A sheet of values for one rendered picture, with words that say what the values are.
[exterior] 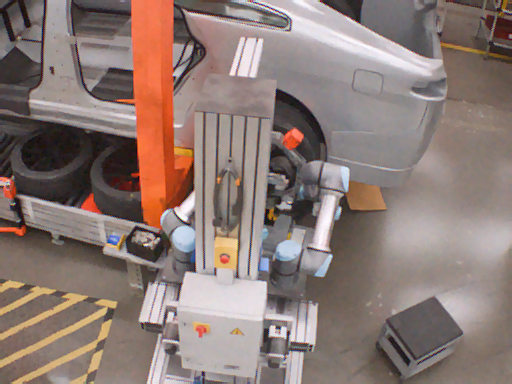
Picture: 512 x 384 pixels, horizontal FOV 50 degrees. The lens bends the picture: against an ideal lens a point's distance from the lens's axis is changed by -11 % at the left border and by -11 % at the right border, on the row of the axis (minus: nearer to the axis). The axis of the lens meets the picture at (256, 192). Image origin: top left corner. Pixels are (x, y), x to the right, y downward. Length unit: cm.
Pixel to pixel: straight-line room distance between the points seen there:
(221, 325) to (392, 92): 166
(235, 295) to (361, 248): 210
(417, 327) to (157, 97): 199
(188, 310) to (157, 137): 115
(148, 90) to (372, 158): 141
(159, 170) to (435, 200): 248
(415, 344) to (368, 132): 128
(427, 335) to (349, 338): 57
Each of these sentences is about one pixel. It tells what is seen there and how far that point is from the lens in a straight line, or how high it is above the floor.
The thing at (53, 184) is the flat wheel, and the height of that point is 44.
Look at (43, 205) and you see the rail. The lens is 417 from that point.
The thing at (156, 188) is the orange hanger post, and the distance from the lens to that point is 345.
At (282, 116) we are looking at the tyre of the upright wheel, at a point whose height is 117.
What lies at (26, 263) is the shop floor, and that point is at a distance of 435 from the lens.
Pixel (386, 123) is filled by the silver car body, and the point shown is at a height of 122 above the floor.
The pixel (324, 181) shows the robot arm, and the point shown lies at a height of 128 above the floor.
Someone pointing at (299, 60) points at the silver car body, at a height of 152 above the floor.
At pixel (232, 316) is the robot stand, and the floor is 123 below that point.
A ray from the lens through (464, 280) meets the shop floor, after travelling 444.
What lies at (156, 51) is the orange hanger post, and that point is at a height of 174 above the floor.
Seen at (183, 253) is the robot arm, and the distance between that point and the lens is 292.
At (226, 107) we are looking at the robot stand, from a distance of 198.
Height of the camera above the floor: 314
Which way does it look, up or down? 42 degrees down
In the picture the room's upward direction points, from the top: 4 degrees clockwise
